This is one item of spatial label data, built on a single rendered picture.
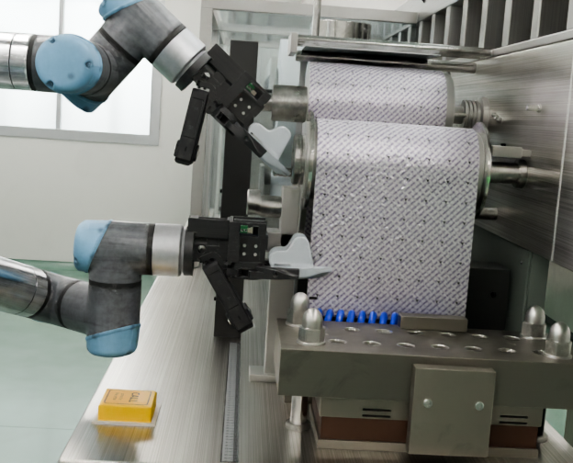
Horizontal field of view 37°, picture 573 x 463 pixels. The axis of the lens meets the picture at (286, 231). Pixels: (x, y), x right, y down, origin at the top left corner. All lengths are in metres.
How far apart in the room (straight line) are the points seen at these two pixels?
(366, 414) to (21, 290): 0.51
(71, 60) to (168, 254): 0.29
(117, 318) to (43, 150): 5.77
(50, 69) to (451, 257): 0.61
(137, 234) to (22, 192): 5.83
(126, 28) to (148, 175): 5.60
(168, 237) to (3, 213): 5.90
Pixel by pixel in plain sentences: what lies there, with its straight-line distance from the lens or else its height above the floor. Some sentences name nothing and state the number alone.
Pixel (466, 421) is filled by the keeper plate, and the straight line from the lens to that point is 1.11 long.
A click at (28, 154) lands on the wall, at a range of 7.00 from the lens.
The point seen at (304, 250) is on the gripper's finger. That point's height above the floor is 1.13.
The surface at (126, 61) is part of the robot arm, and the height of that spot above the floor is 1.38.
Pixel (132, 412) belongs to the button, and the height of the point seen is 0.92.
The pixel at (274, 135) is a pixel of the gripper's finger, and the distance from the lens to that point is 1.27.
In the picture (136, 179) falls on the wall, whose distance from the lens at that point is 6.86.
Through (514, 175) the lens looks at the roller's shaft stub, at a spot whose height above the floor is 1.25.
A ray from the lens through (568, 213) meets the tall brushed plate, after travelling 1.18.
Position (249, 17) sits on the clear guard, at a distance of 2.28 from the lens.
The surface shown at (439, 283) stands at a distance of 1.28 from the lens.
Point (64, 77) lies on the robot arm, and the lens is 1.14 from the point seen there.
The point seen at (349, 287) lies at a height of 1.07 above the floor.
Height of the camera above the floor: 1.31
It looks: 8 degrees down
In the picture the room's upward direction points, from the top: 4 degrees clockwise
